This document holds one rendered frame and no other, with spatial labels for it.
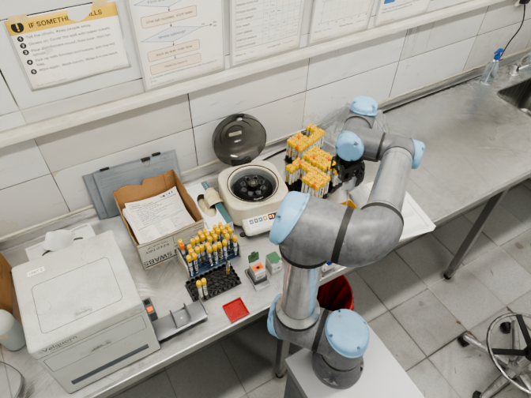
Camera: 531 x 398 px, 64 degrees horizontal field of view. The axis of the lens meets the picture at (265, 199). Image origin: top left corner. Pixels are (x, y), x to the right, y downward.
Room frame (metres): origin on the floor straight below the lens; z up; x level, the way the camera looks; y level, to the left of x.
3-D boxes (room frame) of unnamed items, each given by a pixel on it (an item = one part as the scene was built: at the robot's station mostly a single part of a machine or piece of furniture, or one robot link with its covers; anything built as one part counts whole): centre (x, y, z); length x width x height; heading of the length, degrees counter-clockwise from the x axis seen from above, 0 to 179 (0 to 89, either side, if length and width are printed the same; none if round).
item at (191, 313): (0.60, 0.27, 0.92); 0.21 x 0.07 x 0.05; 121
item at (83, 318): (0.58, 0.49, 1.03); 0.31 x 0.27 x 0.30; 121
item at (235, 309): (0.67, 0.09, 0.88); 0.07 x 0.07 x 0.01; 31
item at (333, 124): (1.54, -0.32, 0.97); 0.26 x 0.17 x 0.19; 142
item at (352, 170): (0.99, -0.26, 1.27); 0.09 x 0.08 x 0.12; 118
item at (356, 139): (0.89, -0.25, 1.43); 0.11 x 0.11 x 0.08; 69
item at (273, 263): (0.84, -0.04, 0.91); 0.05 x 0.04 x 0.07; 31
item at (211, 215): (1.07, 0.21, 0.92); 0.24 x 0.12 x 0.10; 31
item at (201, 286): (0.76, 0.17, 0.93); 0.17 x 0.09 x 0.11; 122
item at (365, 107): (0.99, -0.26, 1.43); 0.09 x 0.08 x 0.11; 159
